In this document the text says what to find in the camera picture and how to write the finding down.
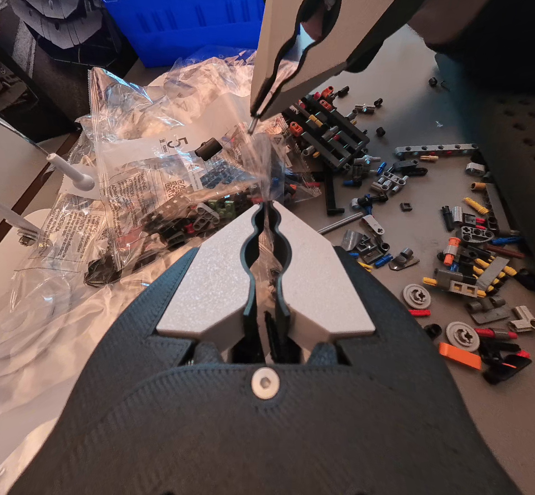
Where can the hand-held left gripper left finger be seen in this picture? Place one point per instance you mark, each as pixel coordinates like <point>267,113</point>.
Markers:
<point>204,290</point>

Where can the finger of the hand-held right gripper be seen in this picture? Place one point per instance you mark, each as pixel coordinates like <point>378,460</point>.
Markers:
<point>359,14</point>
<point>284,9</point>

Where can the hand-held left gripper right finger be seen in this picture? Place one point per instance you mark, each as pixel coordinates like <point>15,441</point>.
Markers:
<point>330,290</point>

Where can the grey toy pulley wheel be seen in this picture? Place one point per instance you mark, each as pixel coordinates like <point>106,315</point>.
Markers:
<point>462,336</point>
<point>416,295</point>

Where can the small grey toy pin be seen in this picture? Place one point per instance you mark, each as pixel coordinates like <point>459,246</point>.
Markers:
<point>252,126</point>

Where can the small clear parts bag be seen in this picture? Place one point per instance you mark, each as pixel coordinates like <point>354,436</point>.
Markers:
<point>263,160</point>

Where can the pile of toy bricks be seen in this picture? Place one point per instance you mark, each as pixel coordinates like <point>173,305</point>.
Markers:
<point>491,273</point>

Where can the person's right forearm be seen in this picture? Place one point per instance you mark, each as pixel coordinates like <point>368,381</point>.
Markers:
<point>459,1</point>

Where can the dark toy set box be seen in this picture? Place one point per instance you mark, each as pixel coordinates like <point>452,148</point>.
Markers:
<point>54,1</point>

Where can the person's right hand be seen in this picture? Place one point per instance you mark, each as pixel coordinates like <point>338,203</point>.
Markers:
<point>319,26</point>

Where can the blue plastic bin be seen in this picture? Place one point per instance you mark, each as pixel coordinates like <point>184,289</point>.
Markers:
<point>188,22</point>

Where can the long grey toy beam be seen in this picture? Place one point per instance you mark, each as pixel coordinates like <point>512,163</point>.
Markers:
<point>439,150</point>

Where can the black toy connector piece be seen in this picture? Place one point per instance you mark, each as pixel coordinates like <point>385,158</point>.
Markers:
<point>207,147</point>

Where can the orange toy panel piece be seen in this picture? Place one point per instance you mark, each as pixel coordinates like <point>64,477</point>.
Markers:
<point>459,355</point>

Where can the black perforated board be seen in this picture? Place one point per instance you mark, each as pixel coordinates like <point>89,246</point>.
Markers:
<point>514,135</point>

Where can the large clear crumpled bag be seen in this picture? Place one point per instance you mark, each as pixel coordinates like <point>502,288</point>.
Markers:
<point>46,315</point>

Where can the numbered clear parts bag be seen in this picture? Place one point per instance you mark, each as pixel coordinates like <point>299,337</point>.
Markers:
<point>133,139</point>

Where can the white paper bag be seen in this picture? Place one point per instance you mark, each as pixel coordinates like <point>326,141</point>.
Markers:
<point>25,440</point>

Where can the black toy frame assembly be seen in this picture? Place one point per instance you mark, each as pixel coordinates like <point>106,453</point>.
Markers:
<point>330,135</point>

